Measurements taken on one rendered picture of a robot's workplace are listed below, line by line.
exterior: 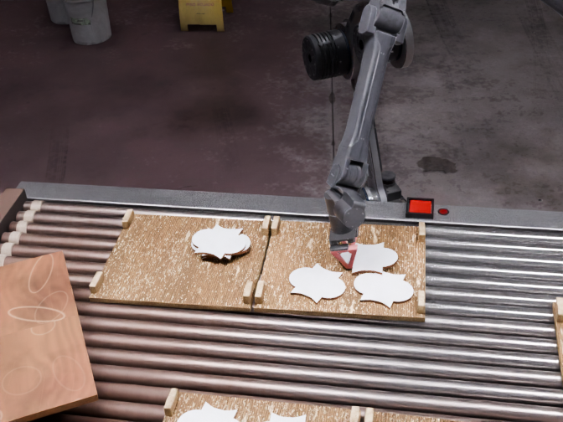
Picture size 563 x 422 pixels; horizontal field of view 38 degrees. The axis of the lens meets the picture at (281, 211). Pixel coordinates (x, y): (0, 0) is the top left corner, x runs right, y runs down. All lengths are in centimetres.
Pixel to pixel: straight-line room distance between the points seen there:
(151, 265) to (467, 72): 323
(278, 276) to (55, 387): 63
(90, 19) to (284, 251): 369
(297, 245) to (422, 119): 248
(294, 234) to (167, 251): 34
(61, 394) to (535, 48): 418
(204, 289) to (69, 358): 42
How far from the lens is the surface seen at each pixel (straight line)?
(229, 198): 241
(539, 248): 225
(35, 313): 197
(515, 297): 210
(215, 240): 217
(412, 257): 215
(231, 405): 181
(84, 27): 566
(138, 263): 220
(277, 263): 213
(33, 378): 182
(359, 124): 199
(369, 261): 211
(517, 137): 447
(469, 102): 475
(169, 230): 229
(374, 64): 200
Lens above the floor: 231
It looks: 37 degrees down
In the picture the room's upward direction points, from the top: 4 degrees counter-clockwise
